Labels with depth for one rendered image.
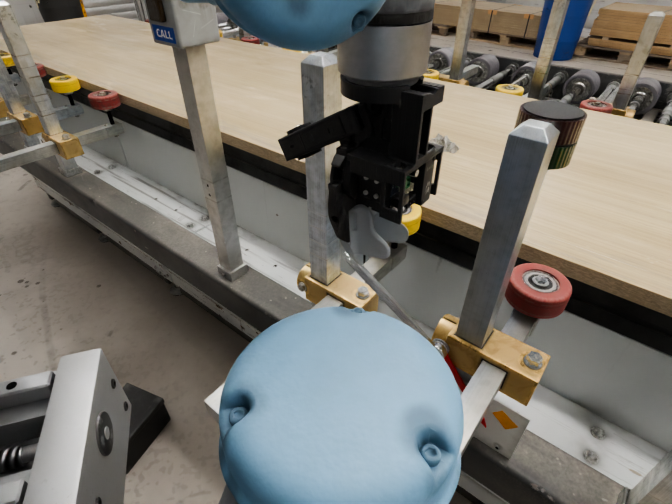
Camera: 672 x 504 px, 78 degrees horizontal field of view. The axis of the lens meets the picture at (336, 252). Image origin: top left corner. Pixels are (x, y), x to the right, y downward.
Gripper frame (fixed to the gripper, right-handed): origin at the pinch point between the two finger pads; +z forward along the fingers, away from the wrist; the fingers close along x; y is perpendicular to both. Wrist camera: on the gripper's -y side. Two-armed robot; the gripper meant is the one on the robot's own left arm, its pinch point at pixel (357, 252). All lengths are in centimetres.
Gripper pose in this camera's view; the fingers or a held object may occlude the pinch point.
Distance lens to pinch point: 48.8
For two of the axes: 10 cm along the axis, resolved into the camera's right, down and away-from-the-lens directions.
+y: 7.8, 3.7, -5.0
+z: 0.1, 7.9, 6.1
